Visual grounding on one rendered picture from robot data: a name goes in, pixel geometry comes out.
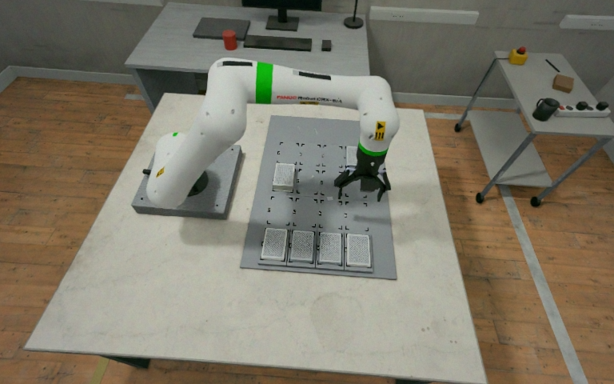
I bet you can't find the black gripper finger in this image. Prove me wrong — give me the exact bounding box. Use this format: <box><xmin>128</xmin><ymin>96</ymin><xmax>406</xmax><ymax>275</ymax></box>
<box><xmin>334</xmin><ymin>166</ymin><xmax>363</xmax><ymax>198</ymax></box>
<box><xmin>373</xmin><ymin>168</ymin><xmax>391</xmax><ymax>202</ymax></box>

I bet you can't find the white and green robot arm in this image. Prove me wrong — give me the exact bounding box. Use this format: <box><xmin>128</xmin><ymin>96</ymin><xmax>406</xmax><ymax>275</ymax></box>
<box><xmin>142</xmin><ymin>58</ymin><xmax>400</xmax><ymax>209</ymax></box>

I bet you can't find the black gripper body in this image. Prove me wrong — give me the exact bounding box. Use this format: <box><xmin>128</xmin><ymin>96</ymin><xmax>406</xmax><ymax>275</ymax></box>
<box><xmin>353</xmin><ymin>160</ymin><xmax>380</xmax><ymax>177</ymax></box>

